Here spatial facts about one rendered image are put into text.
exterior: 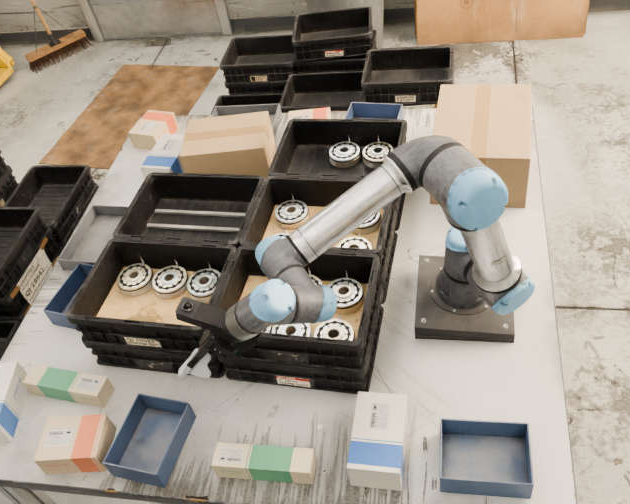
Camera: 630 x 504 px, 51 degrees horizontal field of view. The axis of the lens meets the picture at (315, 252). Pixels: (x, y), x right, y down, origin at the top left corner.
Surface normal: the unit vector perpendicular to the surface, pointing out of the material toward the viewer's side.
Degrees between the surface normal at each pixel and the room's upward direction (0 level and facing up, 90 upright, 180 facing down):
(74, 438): 0
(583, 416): 0
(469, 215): 86
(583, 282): 0
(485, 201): 86
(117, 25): 90
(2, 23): 90
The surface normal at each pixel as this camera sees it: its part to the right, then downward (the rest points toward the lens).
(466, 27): -0.19, 0.48
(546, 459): -0.15, -0.69
